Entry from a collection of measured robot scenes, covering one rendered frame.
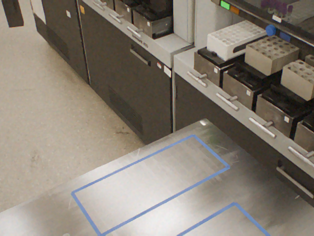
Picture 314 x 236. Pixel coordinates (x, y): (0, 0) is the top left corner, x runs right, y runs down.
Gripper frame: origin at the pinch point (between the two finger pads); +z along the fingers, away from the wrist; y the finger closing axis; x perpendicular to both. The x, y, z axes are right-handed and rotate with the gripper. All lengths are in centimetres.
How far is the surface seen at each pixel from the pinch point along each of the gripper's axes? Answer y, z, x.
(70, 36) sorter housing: -146, 85, 3
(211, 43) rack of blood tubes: -35, 35, 53
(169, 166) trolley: 14.4, 37.1, 28.2
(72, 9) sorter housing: -135, 64, 7
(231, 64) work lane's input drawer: -27, 39, 57
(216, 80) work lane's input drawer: -26, 44, 52
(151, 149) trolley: 7.7, 37.1, 25.2
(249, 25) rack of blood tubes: -40, 33, 68
